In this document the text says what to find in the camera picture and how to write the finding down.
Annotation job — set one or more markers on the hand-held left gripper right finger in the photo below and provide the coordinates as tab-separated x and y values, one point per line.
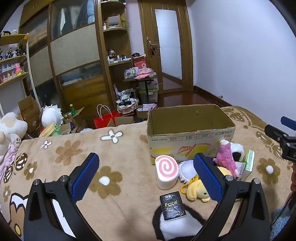
208	178

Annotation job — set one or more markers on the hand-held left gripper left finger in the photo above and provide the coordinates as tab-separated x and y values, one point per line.
85	176

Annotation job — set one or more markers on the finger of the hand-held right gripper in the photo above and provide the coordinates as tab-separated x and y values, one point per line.
289	122
276	133

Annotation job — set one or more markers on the yellow plush toy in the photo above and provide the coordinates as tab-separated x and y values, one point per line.
196	190

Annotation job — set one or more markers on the white round plush toy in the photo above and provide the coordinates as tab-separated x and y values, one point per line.
187	171

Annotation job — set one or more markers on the pink plush toy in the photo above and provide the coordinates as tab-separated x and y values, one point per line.
225	155

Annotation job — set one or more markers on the pink swirl roll plush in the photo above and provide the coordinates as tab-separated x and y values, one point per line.
166	180

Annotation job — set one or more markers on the black and white plush toy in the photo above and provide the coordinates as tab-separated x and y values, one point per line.
237	147

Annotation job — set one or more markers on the printed cardboard box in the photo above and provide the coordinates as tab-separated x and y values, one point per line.
185	141

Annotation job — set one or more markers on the person's right forearm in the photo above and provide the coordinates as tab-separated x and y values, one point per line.
293	176

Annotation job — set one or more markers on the green tissue box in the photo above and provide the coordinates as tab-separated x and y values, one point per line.
249	162

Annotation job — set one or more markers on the black tissue pack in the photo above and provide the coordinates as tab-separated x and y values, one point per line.
172	206

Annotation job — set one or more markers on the cardboard box with bottles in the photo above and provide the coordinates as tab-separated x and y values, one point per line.
77	126

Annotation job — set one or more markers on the green frog toy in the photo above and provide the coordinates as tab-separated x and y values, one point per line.
57	129

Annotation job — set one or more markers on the red paper bag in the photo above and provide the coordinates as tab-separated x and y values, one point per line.
104	121

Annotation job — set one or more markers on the yellow striped toy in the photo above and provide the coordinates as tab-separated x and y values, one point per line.
46	131

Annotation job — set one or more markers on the large black white plush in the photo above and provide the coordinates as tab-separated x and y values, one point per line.
175	229

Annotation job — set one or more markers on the green bottle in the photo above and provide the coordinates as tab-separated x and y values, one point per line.
72	111

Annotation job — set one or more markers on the small flat cardboard box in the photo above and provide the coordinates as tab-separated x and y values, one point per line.
122	121

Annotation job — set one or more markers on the white haired plush doll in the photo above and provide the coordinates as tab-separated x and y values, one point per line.
50	115

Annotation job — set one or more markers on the blue fleece clothing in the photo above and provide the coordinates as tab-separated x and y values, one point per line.
284	227

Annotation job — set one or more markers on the wicker basket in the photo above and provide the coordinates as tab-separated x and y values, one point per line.
127	109

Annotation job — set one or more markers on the pink cloth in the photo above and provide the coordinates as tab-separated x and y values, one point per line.
7	157

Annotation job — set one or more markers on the cardboard box with pink items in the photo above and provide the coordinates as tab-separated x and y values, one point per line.
143	112

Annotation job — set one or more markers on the open brown cardboard box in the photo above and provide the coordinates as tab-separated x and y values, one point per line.
29	109

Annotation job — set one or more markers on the zebra striped plush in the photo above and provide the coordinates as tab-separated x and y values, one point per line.
126	96

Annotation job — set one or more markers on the cream white plush toy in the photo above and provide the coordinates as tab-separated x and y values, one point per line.
11	125

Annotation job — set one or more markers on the clear plastic storage bin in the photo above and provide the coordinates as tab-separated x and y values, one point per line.
150	92

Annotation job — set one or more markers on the small wooden table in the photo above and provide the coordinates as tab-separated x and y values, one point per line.
138	80

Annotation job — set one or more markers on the white pole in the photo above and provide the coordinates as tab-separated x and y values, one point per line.
32	74

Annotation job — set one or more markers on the pink packets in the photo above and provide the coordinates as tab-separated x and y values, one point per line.
145	73

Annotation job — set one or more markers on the wooden wardrobe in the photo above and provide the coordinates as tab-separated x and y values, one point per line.
74	53

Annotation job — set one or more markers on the red box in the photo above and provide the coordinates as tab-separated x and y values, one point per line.
138	62

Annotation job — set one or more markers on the wooden door with glass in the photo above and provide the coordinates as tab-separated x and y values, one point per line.
185	46

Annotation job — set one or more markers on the wooden corner shelf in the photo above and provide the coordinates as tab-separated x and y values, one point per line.
116	29

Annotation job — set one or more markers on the figurine display shelf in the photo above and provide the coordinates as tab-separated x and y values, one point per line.
13	39

